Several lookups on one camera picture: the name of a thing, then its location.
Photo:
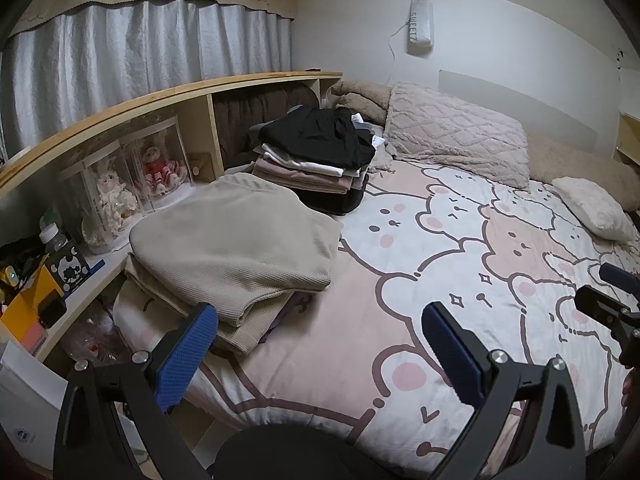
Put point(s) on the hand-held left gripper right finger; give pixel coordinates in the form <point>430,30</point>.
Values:
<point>452,355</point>

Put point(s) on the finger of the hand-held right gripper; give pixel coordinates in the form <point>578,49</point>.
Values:
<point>615,272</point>
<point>595,302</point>

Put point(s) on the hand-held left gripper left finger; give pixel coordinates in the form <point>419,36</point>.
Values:
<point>187,355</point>

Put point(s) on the beige ribbed sweater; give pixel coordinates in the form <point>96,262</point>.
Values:
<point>230,240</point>

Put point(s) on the stack of folded clothes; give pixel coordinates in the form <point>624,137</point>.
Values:
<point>315,135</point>

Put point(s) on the person's right hand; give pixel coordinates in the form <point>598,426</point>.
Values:
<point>626,390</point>

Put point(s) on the white fluffy pillow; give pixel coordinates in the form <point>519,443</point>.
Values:
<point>595,205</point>

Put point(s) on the beige folded cloth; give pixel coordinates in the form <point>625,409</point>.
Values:
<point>150,280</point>

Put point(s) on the clear plastic bag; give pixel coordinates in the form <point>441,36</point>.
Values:
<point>95,330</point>

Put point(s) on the bear printed bed sheet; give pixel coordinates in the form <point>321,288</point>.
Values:
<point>400,270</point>

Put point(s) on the brown long bolster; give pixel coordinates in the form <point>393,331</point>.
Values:
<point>575,160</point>

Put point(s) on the small black device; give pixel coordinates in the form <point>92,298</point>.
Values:
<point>51,310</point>

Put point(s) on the black printed box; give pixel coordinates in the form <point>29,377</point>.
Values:
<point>67,270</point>

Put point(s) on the glass snow globe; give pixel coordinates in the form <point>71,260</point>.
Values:
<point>95,235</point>

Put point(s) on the pink notepad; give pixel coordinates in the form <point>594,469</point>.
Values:
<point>34,337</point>

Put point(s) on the white dress doll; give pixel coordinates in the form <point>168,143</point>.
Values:
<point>115,200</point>

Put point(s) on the white box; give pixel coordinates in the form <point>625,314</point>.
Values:
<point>25,410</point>

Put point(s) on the yellow box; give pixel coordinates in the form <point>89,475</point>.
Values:
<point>20,310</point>

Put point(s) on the clear water bottle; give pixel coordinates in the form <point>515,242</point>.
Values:
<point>52,245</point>

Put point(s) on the white headboard panel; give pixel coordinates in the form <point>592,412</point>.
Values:
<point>525,105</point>

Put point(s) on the white doll in display case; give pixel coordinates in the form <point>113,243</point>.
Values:
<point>75,175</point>

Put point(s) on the beige quilted pillow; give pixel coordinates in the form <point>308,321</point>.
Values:
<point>450,130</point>

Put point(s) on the doll in red dress case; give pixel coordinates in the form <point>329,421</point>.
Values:
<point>170,130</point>

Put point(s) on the wooden bedside shelf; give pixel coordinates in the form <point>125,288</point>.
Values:
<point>125,110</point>

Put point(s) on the beige folded blanket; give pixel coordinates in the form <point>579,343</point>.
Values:
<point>360,97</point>

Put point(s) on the grey curtain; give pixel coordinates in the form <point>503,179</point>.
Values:
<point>125,50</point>

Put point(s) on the cream wall shelf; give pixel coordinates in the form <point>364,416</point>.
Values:
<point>630,135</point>

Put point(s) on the black wall hook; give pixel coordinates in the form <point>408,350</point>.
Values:
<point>620,57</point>

